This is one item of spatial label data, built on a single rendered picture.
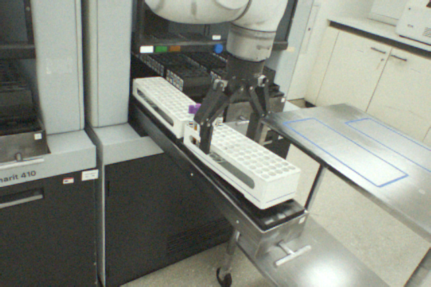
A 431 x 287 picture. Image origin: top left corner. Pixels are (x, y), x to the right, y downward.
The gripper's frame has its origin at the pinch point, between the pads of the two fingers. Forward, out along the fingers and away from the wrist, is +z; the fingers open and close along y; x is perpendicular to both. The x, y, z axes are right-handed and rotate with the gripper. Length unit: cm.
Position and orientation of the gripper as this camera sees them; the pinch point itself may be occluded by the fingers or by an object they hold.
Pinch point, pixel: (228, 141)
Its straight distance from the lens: 78.4
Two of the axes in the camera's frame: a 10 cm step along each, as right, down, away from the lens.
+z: -1.5, 8.5, 5.0
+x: -5.6, -4.9, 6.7
